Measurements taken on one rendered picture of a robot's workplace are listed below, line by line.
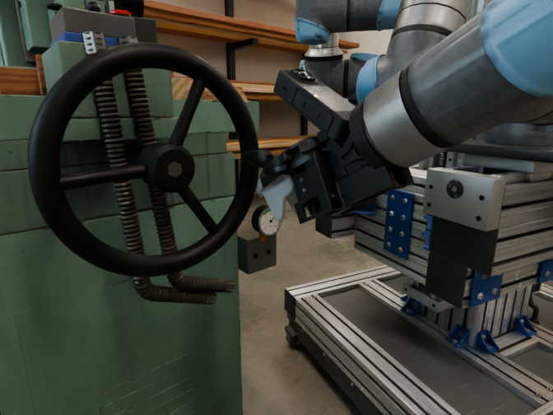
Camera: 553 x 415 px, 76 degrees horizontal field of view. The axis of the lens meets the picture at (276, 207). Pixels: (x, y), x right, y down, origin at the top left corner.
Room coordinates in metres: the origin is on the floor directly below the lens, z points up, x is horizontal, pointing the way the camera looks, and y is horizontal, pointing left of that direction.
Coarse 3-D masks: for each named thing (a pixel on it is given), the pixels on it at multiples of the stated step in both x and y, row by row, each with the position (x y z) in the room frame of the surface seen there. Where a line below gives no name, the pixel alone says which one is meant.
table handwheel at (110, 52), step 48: (144, 48) 0.42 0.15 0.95; (48, 96) 0.37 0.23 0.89; (192, 96) 0.47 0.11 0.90; (240, 96) 0.51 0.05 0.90; (48, 144) 0.35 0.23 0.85; (240, 144) 0.52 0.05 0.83; (48, 192) 0.35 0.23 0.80; (192, 192) 0.46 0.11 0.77; (240, 192) 0.51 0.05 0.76; (96, 240) 0.38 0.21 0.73
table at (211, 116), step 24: (0, 96) 0.49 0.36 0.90; (24, 96) 0.50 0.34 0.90; (0, 120) 0.48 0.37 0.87; (24, 120) 0.50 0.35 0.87; (72, 120) 0.45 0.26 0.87; (96, 120) 0.47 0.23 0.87; (120, 120) 0.49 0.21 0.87; (168, 120) 0.53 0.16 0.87; (192, 120) 0.66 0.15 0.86; (216, 120) 0.70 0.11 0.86
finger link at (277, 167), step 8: (288, 152) 0.38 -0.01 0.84; (296, 152) 0.38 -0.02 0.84; (272, 160) 0.39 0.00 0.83; (280, 160) 0.38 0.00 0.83; (288, 160) 0.37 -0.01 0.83; (264, 168) 0.40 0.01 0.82; (272, 168) 0.39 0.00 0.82; (280, 168) 0.38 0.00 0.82; (288, 168) 0.38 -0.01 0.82; (264, 176) 0.41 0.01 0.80; (272, 176) 0.40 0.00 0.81; (264, 184) 0.42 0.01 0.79
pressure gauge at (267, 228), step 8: (256, 208) 0.71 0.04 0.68; (264, 208) 0.69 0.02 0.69; (256, 216) 0.69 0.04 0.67; (264, 216) 0.69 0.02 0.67; (272, 216) 0.70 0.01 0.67; (256, 224) 0.69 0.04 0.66; (264, 224) 0.69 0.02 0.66; (272, 224) 0.70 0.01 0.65; (280, 224) 0.71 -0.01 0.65; (264, 232) 0.69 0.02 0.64; (272, 232) 0.70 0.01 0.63; (264, 240) 0.71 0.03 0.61
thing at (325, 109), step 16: (288, 80) 0.39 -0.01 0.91; (304, 80) 0.40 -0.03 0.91; (288, 96) 0.39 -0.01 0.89; (304, 96) 0.37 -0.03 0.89; (320, 96) 0.37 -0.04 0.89; (336, 96) 0.38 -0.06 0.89; (304, 112) 0.37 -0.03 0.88; (320, 112) 0.36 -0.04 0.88; (336, 112) 0.34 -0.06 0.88; (320, 128) 0.36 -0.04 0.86; (336, 128) 0.34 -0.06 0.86
